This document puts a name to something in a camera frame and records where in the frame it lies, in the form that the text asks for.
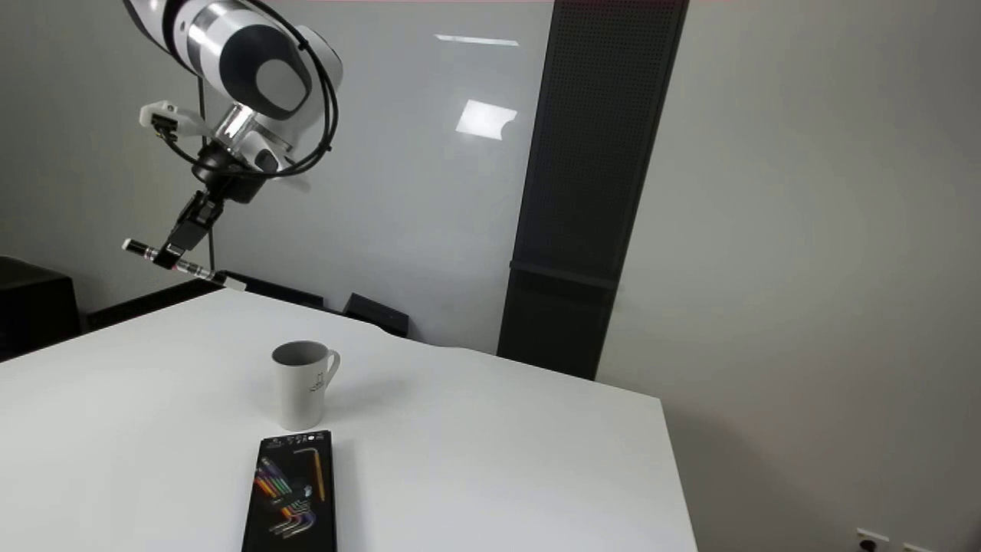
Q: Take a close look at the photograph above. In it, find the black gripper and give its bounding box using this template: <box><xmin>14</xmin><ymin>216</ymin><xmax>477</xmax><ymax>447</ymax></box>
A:
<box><xmin>163</xmin><ymin>143</ymin><xmax>267</xmax><ymax>258</ymax></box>

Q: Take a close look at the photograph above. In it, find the black pen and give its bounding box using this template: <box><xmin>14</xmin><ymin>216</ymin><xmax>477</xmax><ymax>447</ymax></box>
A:
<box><xmin>122</xmin><ymin>237</ymin><xmax>212</xmax><ymax>280</ymax></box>

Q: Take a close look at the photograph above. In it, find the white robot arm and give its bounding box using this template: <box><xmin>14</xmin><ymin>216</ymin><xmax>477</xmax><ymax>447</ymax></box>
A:
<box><xmin>122</xmin><ymin>0</ymin><xmax>344</xmax><ymax>273</ymax></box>

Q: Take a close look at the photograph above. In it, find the white mug cup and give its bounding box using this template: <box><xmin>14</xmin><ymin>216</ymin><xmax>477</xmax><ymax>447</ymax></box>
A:
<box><xmin>272</xmin><ymin>341</ymin><xmax>340</xmax><ymax>429</ymax></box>

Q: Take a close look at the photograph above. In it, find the black chair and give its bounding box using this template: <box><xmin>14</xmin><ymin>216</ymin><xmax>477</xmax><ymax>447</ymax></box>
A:
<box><xmin>214</xmin><ymin>269</ymin><xmax>325</xmax><ymax>309</ymax></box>

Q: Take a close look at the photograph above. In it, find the black side table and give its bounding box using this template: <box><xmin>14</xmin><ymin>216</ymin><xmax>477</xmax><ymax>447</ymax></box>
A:
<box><xmin>344</xmin><ymin>294</ymin><xmax>412</xmax><ymax>337</ymax></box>

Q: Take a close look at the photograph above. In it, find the black flat printed box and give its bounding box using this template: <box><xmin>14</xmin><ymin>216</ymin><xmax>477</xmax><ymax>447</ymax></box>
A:
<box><xmin>243</xmin><ymin>429</ymin><xmax>338</xmax><ymax>552</ymax></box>

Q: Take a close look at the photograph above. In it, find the dark vertical wall pillar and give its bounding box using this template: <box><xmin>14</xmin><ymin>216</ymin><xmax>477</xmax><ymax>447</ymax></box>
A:
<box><xmin>496</xmin><ymin>0</ymin><xmax>690</xmax><ymax>380</ymax></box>

